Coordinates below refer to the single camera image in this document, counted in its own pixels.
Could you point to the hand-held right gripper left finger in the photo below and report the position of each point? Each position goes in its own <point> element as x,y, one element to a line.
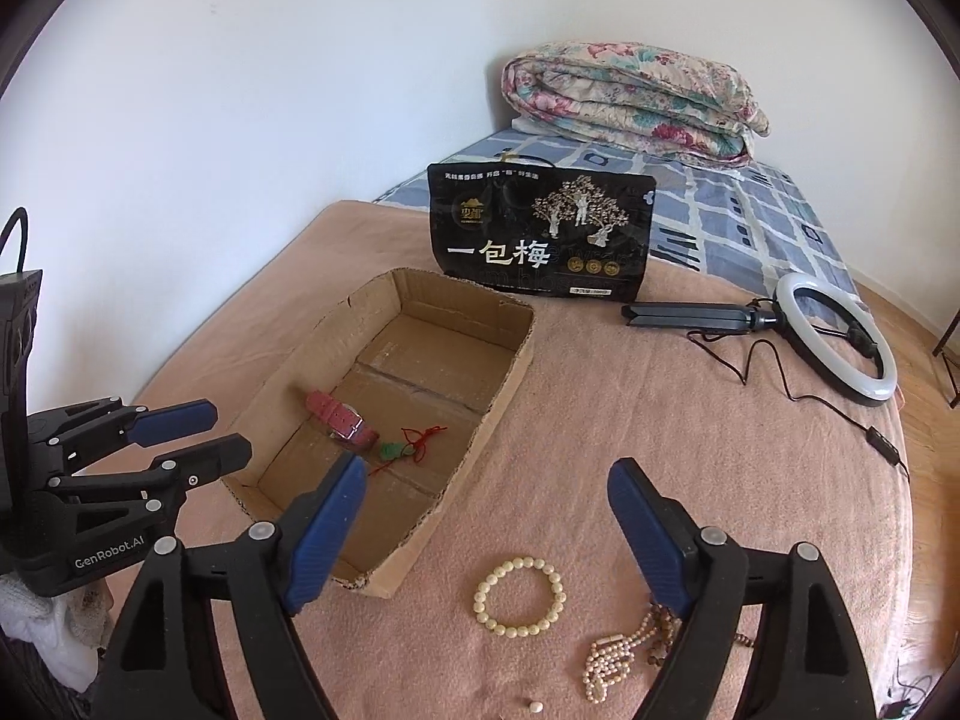
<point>326,532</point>

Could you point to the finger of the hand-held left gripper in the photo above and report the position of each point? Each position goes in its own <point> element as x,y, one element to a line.
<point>176,421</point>
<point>225,456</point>

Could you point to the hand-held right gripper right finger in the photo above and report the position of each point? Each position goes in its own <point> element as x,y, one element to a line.
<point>649,540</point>

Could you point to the cardboard box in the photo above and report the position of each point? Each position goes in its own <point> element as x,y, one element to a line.
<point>420,360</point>

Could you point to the white lace cloth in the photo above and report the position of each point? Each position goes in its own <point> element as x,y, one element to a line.
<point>45,619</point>

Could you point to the pink fleece blanket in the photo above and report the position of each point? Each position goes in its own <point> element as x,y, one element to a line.
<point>600,405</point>

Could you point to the black folded tripod stand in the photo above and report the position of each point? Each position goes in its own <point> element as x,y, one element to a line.
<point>690,315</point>

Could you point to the blue plaid bedsheet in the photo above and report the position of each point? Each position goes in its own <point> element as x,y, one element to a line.
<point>720,225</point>

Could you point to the black snack bag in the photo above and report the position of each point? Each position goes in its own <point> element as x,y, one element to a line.
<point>525,240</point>

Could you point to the folded floral quilt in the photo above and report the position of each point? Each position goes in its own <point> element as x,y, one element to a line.
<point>637,97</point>

